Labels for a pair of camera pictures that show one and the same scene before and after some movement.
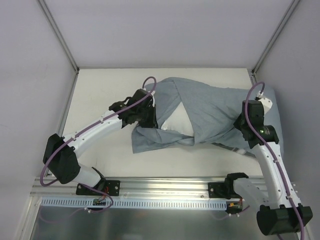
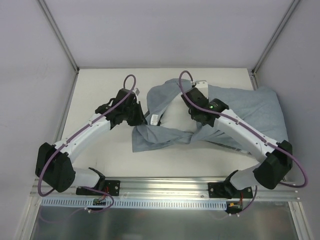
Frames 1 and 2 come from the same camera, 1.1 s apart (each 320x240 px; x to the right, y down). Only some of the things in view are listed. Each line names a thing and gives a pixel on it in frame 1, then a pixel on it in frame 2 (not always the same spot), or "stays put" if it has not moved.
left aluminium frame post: (45, 9) stays put
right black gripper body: (243, 124) -> (198, 116)
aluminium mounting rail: (134, 187) stays put
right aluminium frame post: (275, 34) stays put
